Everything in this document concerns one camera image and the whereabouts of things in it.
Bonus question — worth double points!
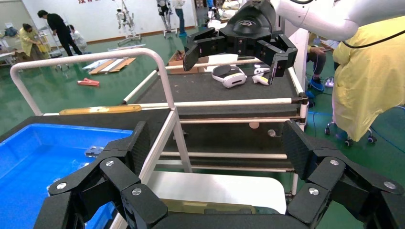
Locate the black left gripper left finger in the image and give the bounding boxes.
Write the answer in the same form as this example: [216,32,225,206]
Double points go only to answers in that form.
[33,121,169,229]

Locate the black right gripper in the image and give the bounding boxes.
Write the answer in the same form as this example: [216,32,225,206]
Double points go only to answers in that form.
[182,0,298,86]

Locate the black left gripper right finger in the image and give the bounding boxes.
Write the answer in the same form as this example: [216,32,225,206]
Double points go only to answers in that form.
[281,120,405,229]

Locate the silver slotted metal part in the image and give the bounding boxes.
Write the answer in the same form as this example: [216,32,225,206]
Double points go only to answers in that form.
[85,146,105,158]

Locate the white flat box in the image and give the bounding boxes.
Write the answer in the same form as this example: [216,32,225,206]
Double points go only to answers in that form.
[202,53,239,73]

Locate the white VR controller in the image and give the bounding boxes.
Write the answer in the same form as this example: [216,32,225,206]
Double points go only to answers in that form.
[251,74,269,86]
[253,64,271,76]

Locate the white VR headset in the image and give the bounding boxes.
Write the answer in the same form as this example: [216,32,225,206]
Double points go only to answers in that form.
[211,64,247,88]

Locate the wheeled chair base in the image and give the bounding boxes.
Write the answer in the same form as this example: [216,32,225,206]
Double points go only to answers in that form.
[325,121,377,147]

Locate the white tube cart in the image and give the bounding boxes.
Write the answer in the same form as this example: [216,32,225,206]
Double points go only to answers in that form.
[121,58,309,197]

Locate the open cardboard box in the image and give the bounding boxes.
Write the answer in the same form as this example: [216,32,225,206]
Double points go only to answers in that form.
[168,50,210,74]

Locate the person in blue jeans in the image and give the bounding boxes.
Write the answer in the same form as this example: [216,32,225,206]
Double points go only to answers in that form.
[174,0,188,37]

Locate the yellow wooden strip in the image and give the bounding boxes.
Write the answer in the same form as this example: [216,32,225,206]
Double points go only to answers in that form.
[59,104,142,115]

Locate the seated person blue shoe covers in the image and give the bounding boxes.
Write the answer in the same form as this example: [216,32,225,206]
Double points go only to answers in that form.
[305,44,328,92]

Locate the blue plastic bin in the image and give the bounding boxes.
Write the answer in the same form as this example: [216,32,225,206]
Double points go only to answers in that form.
[0,123,134,229]

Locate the humanoid robot on stand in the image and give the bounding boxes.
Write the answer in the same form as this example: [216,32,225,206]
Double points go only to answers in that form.
[156,0,178,35]
[114,0,142,45]

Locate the red flat object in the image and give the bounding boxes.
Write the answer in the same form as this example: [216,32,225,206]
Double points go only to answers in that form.
[77,78,101,87]

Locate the person in yellow coat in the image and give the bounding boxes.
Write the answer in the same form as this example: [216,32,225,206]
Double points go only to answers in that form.
[19,23,48,61]
[332,16,405,143]

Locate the white low table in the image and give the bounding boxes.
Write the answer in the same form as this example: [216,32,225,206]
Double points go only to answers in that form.
[147,170,287,216]

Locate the pile of flat boards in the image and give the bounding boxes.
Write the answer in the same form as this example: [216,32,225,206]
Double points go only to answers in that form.
[83,57,137,75]

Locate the person in white clothes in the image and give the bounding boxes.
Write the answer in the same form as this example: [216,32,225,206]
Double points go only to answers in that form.
[69,24,87,53]

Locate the person in black clothes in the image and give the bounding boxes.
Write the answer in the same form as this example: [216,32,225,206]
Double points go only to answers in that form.
[37,9,83,57]

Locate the white tube table rail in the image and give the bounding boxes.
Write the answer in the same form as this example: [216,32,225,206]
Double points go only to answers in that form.
[9,48,193,184]

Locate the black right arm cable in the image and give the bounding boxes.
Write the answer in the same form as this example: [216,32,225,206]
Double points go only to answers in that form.
[341,30,405,50]

